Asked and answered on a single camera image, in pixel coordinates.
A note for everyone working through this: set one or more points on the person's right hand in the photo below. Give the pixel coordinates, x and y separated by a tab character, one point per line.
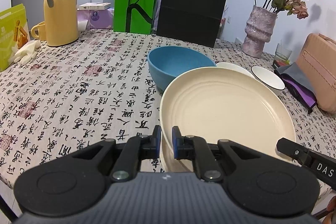
331	209

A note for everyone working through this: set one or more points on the pink handbag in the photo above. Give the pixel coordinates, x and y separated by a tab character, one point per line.
317	61

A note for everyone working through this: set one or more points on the yellow mug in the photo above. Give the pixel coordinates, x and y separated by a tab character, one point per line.
39	31

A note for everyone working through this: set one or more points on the cream round plate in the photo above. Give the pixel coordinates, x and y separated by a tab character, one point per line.
217	103

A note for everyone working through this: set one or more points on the calligraphy print tablecloth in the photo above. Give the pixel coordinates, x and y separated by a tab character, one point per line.
96	88

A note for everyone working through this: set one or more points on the white flat box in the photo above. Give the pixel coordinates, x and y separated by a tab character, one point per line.
95	6

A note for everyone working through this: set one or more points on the grey purple pouch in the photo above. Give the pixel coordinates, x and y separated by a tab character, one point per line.
298	85

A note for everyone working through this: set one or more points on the white rubber gloves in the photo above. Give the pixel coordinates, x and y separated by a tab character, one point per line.
28	52

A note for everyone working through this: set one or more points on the purple tissue pack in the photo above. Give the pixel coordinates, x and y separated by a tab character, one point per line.
95	19

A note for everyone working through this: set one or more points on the blue bowl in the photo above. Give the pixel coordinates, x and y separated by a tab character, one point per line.
168	62

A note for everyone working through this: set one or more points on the pink ceramic vase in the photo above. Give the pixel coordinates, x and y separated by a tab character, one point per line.
259	29

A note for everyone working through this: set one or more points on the clear drinking glass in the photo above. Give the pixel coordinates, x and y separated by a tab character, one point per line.
282	53

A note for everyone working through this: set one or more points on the black paper bag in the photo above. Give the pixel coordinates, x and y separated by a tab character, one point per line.
195	21

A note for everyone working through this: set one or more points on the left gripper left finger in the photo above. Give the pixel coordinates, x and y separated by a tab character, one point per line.
73	183

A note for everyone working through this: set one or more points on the yellow-green cereal box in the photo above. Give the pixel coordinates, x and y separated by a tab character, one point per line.
14	34

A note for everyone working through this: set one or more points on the green paper bag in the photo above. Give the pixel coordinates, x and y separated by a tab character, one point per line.
134	16

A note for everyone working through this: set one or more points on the white bowl black rim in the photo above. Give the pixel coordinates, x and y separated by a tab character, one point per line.
269	79

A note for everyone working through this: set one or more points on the yellow thermos jug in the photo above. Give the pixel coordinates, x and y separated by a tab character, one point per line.
60	22

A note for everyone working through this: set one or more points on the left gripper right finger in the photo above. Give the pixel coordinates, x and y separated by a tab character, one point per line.
258	183

